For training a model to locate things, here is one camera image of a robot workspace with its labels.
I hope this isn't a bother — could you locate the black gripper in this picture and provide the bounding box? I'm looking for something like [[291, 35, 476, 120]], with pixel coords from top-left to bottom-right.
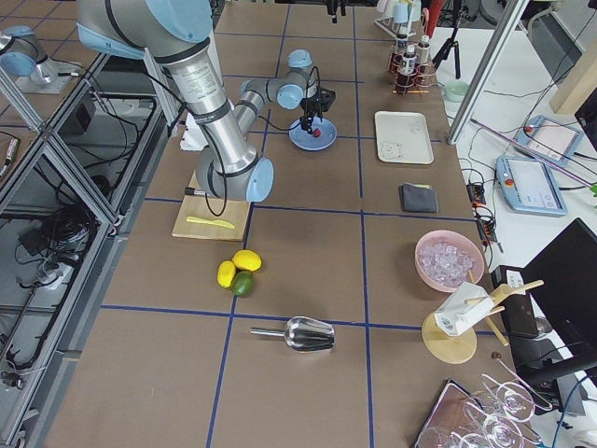
[[325, 0, 346, 23], [299, 85, 336, 134]]

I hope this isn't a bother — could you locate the blue plate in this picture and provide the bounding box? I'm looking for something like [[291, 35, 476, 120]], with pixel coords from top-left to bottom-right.
[[288, 117, 338, 151]]

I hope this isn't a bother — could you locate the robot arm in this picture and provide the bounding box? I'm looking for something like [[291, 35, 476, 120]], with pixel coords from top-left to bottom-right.
[[77, 1, 336, 203]]

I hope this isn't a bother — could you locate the bottle left in rack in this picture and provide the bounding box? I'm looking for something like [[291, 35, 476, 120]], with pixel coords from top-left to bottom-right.
[[394, 33, 409, 69]]

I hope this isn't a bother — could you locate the bottle in rack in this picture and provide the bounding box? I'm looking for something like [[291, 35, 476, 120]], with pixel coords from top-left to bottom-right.
[[400, 45, 416, 76], [394, 33, 409, 69], [416, 35, 430, 71]]

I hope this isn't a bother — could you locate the bottle front in rack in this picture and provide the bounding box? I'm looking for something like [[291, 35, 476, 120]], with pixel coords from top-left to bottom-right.
[[400, 45, 416, 76]]

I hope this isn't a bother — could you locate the bottle right in rack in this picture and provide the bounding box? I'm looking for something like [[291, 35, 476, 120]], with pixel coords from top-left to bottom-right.
[[416, 35, 430, 71]]

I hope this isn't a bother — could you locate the cream bear tray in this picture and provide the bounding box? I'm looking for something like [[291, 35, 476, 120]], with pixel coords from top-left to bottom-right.
[[374, 111, 434, 165]]

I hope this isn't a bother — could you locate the black tripod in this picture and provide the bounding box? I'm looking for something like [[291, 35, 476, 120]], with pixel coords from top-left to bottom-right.
[[432, 0, 463, 79]]

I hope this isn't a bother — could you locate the grey folded cloth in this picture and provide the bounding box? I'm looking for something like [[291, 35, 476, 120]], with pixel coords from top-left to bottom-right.
[[398, 183, 438, 213]]

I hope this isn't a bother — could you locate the wooden cutting board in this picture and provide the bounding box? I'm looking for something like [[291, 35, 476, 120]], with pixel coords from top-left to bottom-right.
[[172, 175, 251, 242]]

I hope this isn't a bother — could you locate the steel muddler black tip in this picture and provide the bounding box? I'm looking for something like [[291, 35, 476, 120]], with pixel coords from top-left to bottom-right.
[[185, 187, 206, 196]]

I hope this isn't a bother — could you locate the green bowl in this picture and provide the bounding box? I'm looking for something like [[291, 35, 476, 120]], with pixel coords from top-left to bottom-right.
[[443, 79, 469, 103]]

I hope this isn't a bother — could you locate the yellow lemon front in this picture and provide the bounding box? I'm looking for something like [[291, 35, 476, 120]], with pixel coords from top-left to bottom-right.
[[232, 249, 262, 272]]

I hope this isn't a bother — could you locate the yellow lemon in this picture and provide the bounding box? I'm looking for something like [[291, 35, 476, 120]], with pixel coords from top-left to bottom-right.
[[216, 260, 237, 288], [232, 249, 262, 272]]

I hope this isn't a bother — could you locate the yellow plastic knife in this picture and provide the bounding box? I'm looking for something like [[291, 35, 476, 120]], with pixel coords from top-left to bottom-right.
[[186, 216, 236, 230]]

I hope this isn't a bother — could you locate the yellow lemon back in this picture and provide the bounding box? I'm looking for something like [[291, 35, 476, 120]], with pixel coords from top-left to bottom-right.
[[216, 260, 237, 288]]

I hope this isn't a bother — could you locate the green avocado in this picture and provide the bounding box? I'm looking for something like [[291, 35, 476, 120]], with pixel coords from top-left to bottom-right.
[[230, 271, 254, 297]]

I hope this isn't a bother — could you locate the pink bowl with ice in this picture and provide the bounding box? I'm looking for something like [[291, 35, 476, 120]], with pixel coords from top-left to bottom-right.
[[414, 230, 485, 292]]

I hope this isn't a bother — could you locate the metal scoop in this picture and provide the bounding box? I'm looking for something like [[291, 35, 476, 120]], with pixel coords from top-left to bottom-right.
[[250, 316, 336, 353]]

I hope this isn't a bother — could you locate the near teach pendant tablet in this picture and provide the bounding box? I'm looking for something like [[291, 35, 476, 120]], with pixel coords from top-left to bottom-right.
[[495, 156, 568, 217]]

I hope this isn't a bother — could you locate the teach pendant tablet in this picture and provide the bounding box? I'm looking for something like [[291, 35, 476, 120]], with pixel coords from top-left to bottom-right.
[[495, 156, 568, 217], [515, 115, 584, 167]]

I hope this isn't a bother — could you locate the far teach pendant tablet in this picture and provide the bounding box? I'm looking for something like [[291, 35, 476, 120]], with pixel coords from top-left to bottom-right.
[[515, 115, 584, 167]]

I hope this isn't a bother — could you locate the wooden stand with carton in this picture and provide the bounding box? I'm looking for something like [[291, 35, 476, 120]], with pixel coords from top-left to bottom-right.
[[422, 280, 544, 364]]

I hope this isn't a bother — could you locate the black monitor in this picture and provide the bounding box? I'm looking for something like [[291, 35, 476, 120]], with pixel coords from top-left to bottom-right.
[[521, 217, 596, 385]]

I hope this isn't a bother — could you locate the white wire cup rack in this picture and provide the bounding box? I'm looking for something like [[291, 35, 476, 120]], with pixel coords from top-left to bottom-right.
[[374, 0, 422, 36]]

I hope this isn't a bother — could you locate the copper wire bottle rack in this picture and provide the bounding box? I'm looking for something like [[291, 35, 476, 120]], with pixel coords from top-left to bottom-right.
[[388, 45, 436, 94]]

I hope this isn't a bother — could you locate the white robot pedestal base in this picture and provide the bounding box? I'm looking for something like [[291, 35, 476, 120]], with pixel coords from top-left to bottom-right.
[[180, 112, 208, 151]]

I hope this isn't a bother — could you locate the aluminium frame post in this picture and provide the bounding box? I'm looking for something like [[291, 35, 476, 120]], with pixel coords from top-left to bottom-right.
[[447, 0, 530, 145]]

